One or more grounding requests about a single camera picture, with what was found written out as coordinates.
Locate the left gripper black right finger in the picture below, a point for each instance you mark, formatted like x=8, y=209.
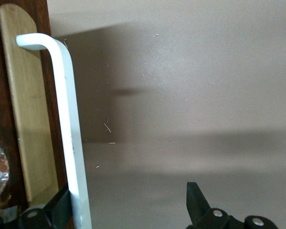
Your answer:
x=197, y=202

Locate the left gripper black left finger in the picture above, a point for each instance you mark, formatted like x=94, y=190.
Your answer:
x=58, y=205

